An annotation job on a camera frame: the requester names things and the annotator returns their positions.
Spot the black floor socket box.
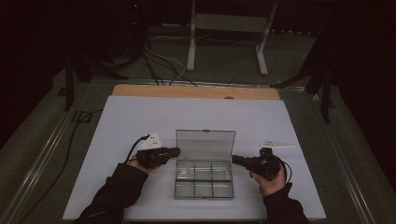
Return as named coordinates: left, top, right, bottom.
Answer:
left=72, top=110, right=93, bottom=124

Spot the white table mat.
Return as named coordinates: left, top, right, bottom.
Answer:
left=62, top=94, right=327, bottom=221

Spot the white floor cable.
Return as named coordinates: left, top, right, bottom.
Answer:
left=143, top=35, right=188, bottom=85

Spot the long black floor cable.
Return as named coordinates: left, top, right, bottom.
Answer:
left=18, top=108, right=105, bottom=224

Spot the person's right hand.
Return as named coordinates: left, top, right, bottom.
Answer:
left=249, top=163, right=288, bottom=197

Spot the black floor cable bundle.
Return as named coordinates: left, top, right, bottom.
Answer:
left=140, top=50, right=198, bottom=88

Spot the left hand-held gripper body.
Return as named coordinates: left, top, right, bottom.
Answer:
left=136, top=133, right=171, bottom=169

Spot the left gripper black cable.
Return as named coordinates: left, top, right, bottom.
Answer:
left=125, top=133, right=150, bottom=164

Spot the clear grey compartment box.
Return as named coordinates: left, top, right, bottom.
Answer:
left=173, top=129, right=236, bottom=201

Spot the person's left hand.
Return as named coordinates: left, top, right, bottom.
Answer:
left=127, top=156, right=163, bottom=175

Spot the dark device with red light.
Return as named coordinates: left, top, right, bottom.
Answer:
left=123, top=0, right=148, bottom=61

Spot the white metal stand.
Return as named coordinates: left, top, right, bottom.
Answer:
left=186, top=0, right=278, bottom=77

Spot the black tripod stand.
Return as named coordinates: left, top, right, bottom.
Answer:
left=63, top=50, right=129, bottom=112
left=270, top=60, right=336, bottom=124

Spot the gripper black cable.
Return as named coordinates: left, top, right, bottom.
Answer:
left=276, top=156, right=294, bottom=185
left=125, top=133, right=150, bottom=164

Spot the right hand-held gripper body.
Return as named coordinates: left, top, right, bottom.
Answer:
left=248, top=140, right=296, bottom=182

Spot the metal floor rail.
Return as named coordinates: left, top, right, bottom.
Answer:
left=0, top=78, right=94, bottom=224
left=306, top=92, right=376, bottom=224

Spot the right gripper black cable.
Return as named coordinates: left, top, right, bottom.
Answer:
left=276, top=156, right=294, bottom=185

